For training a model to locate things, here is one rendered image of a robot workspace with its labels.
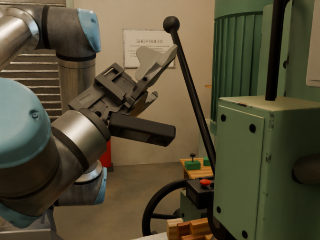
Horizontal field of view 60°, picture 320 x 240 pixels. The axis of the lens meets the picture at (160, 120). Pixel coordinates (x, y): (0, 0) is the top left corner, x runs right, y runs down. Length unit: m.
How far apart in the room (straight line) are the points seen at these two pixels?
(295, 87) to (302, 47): 0.04
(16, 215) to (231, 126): 0.28
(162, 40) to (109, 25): 0.64
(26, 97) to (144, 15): 3.25
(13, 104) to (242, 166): 0.23
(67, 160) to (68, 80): 0.48
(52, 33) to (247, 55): 0.52
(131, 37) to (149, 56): 2.96
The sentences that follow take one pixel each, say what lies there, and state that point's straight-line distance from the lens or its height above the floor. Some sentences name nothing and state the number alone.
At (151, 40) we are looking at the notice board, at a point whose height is 1.58.
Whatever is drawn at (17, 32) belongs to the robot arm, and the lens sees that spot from 0.72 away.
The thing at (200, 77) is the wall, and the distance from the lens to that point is 3.65.
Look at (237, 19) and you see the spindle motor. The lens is 0.50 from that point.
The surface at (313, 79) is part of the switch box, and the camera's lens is 0.25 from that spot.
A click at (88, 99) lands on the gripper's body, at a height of 1.28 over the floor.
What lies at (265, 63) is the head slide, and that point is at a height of 1.34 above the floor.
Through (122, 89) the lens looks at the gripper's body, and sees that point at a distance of 0.49.
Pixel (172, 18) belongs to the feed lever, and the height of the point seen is 1.42.
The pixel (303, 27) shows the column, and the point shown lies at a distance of 0.35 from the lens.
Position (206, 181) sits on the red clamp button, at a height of 1.02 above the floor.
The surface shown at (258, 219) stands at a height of 1.19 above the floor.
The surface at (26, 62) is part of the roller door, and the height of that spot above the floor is 1.32.
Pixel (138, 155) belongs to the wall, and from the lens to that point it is 3.68.
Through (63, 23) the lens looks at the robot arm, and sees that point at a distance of 0.81.
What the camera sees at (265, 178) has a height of 1.24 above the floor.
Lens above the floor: 1.34
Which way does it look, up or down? 12 degrees down
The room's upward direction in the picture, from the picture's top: straight up
